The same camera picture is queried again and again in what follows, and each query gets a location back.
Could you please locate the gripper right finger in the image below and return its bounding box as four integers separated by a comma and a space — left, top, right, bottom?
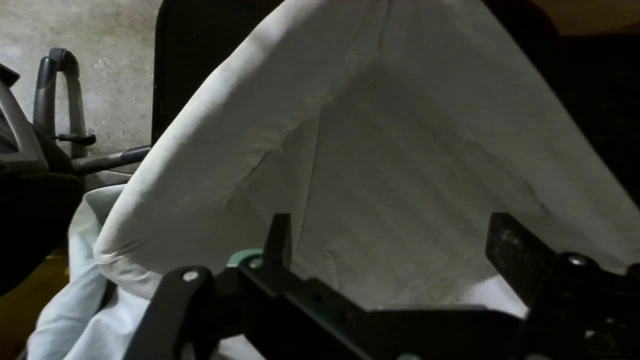
485, 212, 640, 360

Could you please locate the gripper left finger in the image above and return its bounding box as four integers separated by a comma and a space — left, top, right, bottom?
124, 213, 373, 360

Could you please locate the white cloth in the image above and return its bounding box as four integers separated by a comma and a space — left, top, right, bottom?
26, 0, 640, 360

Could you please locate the black office chair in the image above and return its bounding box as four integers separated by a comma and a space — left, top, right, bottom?
0, 47, 152, 297

